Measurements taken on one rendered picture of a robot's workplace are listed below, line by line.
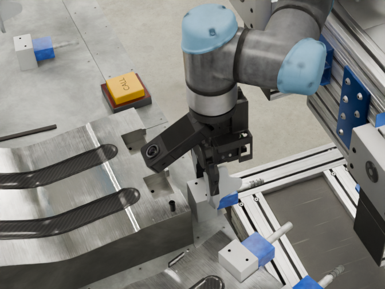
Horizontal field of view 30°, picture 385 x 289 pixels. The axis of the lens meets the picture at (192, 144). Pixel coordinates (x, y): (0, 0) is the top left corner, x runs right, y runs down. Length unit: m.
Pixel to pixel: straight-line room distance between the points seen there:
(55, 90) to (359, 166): 0.67
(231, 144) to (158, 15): 1.95
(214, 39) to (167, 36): 1.95
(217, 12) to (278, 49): 0.10
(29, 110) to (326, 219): 0.89
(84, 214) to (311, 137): 1.42
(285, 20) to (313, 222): 1.06
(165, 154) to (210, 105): 0.12
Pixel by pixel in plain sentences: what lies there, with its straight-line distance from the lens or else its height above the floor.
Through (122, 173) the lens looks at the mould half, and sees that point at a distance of 1.19.
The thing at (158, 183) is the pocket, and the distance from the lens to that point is 1.20.
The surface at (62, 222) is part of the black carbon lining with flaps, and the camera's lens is 1.16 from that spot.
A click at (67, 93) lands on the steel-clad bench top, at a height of 0.80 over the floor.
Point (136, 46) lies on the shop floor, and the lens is 2.86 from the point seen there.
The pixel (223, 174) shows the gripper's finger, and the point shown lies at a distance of 1.14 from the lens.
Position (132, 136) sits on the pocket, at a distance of 1.26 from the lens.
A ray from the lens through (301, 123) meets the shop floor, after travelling 2.52.
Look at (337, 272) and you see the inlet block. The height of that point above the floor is 0.86.
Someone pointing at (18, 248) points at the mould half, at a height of 0.91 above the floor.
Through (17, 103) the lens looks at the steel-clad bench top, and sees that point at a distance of 1.49.
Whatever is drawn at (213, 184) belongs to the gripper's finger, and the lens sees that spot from 1.12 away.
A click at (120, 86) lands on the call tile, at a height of 0.84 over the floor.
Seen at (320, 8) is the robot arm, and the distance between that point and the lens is 1.04.
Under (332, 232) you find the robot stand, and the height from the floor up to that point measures 0.21.
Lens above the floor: 1.78
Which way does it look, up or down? 47 degrees down
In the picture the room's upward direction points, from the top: 5 degrees counter-clockwise
